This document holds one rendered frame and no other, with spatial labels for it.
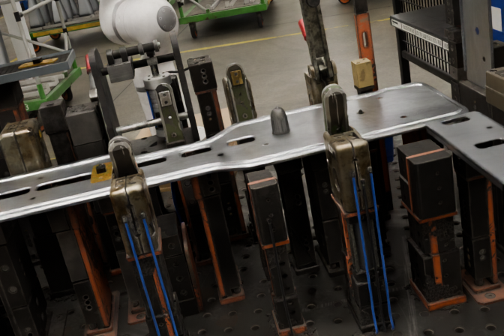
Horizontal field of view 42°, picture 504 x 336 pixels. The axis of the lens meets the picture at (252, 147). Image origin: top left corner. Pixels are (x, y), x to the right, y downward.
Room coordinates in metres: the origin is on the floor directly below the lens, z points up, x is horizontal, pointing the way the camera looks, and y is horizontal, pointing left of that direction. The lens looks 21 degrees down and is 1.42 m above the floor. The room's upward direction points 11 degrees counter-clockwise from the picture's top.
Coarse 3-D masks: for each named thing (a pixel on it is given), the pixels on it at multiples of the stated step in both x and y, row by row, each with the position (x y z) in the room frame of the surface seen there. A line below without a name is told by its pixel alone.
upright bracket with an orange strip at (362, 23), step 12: (360, 0) 1.34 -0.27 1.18; (360, 12) 1.34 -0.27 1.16; (360, 24) 1.34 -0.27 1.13; (360, 36) 1.34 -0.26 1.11; (360, 48) 1.34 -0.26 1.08; (372, 48) 1.34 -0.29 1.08; (372, 60) 1.34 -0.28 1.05; (384, 144) 1.34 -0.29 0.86; (384, 156) 1.34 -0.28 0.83; (384, 168) 1.34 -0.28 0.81; (384, 180) 1.34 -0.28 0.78
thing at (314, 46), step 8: (304, 0) 1.33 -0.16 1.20; (312, 0) 1.31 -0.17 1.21; (304, 8) 1.33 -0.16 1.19; (312, 8) 1.34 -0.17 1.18; (320, 8) 1.33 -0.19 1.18; (304, 16) 1.33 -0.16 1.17; (312, 16) 1.34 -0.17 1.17; (320, 16) 1.33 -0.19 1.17; (304, 24) 1.34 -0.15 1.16; (312, 24) 1.33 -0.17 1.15; (320, 24) 1.33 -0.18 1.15; (312, 32) 1.33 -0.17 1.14; (320, 32) 1.33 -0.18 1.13; (312, 40) 1.32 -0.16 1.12; (320, 40) 1.33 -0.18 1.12; (312, 48) 1.32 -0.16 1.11; (320, 48) 1.33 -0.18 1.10; (312, 56) 1.31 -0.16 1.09; (320, 56) 1.32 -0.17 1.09; (328, 56) 1.32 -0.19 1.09; (328, 64) 1.31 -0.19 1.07; (328, 72) 1.31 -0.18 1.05
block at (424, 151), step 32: (416, 160) 0.97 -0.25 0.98; (448, 160) 0.96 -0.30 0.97; (416, 192) 0.96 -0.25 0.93; (448, 192) 0.96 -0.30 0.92; (416, 224) 0.99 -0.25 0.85; (448, 224) 0.97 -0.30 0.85; (416, 256) 1.00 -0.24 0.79; (448, 256) 0.96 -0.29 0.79; (416, 288) 1.01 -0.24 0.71; (448, 288) 0.96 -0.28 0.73
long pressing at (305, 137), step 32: (352, 96) 1.28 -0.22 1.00; (384, 96) 1.25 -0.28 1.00; (416, 96) 1.22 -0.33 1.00; (256, 128) 1.21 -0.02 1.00; (320, 128) 1.14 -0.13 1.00; (384, 128) 1.08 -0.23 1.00; (416, 128) 1.07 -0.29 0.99; (96, 160) 1.22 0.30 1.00; (192, 160) 1.11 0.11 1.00; (224, 160) 1.08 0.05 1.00; (256, 160) 1.06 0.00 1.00; (288, 160) 1.05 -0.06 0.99; (0, 192) 1.15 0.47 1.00; (32, 192) 1.12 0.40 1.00; (64, 192) 1.08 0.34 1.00; (96, 192) 1.06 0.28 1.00
